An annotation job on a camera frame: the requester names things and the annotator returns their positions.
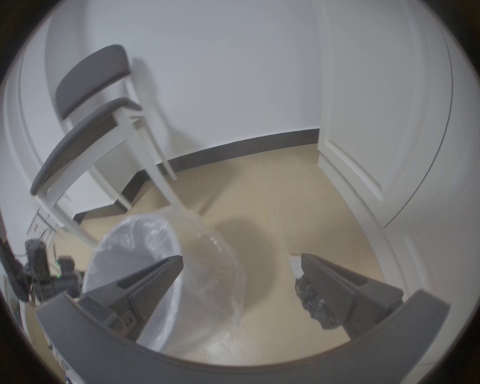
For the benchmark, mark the white chair with grey seat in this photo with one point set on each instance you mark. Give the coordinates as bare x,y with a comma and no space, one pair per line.
86,127

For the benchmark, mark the black plastic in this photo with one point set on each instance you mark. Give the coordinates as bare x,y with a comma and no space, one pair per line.
309,296

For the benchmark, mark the pale grey trash bin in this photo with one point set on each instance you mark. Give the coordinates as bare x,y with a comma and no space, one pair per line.
112,243

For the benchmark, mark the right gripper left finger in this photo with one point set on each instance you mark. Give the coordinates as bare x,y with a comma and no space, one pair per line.
150,285

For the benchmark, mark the white bedside table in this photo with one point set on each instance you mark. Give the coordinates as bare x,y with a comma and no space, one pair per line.
43,225

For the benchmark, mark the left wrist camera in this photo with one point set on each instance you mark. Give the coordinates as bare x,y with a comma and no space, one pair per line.
66,266

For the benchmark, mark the clear plastic bag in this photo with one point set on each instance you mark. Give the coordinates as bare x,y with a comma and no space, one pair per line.
221,285

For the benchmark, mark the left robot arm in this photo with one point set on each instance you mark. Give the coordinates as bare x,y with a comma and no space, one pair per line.
35,258

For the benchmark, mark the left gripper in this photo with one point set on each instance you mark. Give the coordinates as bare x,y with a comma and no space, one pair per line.
67,288

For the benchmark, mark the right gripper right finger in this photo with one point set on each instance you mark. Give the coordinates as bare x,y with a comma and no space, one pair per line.
345,292

